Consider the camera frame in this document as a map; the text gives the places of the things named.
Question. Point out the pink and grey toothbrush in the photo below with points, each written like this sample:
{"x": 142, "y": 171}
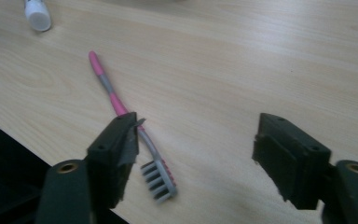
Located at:
{"x": 118, "y": 105}

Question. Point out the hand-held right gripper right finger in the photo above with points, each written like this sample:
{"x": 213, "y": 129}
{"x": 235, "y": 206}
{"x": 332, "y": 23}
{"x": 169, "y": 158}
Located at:
{"x": 292, "y": 161}

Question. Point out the white toothpaste tube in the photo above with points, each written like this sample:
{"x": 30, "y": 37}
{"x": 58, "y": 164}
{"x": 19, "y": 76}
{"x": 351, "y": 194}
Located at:
{"x": 38, "y": 14}

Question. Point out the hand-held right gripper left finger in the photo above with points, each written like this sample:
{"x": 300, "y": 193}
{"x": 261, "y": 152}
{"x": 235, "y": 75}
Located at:
{"x": 112, "y": 155}

